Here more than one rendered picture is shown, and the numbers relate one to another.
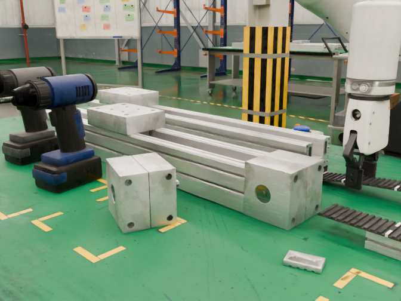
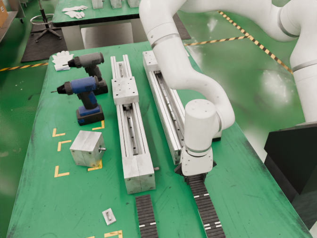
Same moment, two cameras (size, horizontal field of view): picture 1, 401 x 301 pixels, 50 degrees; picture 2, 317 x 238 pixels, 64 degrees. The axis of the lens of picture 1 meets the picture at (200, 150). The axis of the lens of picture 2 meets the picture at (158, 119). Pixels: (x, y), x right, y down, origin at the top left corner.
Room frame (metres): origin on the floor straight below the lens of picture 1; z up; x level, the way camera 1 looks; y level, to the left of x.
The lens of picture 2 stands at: (0.27, -0.53, 1.56)
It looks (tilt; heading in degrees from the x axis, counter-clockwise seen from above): 41 degrees down; 36
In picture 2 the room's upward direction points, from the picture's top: 3 degrees counter-clockwise
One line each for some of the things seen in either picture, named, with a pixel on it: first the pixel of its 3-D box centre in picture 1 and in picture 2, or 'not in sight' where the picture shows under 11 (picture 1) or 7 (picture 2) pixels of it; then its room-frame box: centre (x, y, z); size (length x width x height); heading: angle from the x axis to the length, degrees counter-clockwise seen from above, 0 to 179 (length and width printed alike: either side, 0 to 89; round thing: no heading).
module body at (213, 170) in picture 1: (126, 143); (126, 100); (0.99, 0.18, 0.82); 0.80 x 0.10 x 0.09; 45
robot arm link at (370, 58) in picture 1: (375, 40); (200, 123); (0.78, -0.31, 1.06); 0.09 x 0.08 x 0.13; 151
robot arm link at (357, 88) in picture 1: (369, 86); (196, 143); (0.78, -0.31, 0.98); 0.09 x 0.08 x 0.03; 135
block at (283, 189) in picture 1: (287, 185); (142, 173); (0.69, -0.15, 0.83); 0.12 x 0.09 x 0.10; 135
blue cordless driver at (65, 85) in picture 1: (52, 134); (79, 101); (0.81, 0.29, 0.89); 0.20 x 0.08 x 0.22; 144
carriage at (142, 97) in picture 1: (128, 101); (154, 62); (1.30, 0.22, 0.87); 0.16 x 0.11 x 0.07; 45
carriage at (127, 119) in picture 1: (125, 123); (125, 92); (0.99, 0.18, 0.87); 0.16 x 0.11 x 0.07; 45
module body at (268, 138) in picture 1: (184, 129); (164, 95); (1.13, 0.04, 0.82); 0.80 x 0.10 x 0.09; 45
